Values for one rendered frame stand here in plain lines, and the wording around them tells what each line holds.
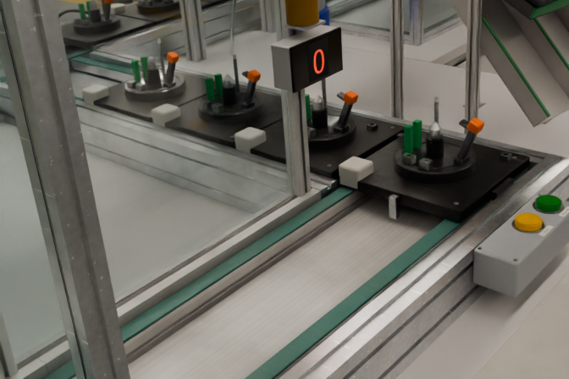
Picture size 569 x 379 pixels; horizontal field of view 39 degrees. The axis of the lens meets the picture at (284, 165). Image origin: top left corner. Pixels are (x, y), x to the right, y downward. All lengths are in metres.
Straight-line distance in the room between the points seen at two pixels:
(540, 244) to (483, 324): 0.14
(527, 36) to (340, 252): 0.63
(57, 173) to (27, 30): 0.10
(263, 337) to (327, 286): 0.14
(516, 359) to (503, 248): 0.16
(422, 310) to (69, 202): 0.65
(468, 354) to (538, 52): 0.70
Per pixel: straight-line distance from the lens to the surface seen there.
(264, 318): 1.14
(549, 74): 1.64
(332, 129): 1.52
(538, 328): 1.23
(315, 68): 1.23
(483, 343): 1.19
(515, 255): 1.19
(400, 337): 1.09
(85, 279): 0.60
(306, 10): 1.21
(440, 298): 1.16
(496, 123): 1.87
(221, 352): 1.09
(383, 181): 1.36
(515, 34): 1.64
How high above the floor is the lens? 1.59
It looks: 26 degrees down
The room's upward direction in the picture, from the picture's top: 5 degrees counter-clockwise
